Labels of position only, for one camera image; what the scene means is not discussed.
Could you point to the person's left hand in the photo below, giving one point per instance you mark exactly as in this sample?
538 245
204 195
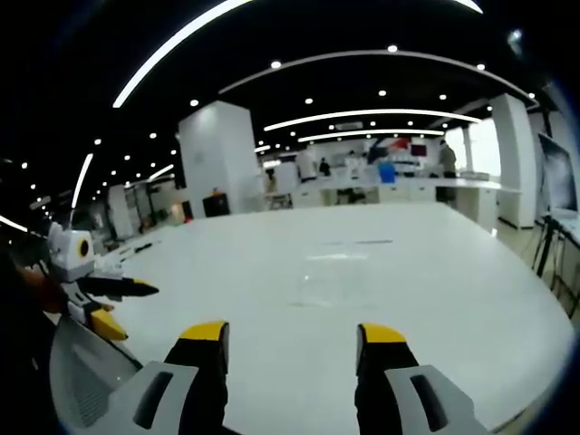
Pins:
43 287

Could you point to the white square pillar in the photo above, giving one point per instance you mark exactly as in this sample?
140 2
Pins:
219 158
514 158

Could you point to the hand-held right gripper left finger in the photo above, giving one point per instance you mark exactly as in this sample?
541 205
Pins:
199 362

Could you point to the black cabinet with orange top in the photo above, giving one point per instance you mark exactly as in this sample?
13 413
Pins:
216 205

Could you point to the clear resealable bag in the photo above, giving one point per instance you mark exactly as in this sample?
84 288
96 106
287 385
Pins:
337 276

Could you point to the large dark display screen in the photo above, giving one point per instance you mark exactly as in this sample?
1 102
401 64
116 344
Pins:
559 174

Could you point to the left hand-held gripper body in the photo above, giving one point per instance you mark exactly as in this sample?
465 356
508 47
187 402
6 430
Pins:
72 256

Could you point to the black tripod stand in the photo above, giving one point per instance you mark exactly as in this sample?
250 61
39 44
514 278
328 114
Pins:
544 244

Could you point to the blue box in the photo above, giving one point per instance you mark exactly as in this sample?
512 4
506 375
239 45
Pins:
386 172

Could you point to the red and blue wall poster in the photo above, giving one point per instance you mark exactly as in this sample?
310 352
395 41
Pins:
389 147

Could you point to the white long counter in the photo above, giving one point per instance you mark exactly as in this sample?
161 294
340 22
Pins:
453 186

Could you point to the long curved ceiling light strip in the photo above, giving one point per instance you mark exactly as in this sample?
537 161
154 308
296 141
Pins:
181 41

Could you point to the small black items on table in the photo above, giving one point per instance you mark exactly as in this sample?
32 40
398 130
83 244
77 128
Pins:
144 247

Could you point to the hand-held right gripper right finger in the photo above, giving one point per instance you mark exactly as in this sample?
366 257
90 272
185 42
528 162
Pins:
385 362

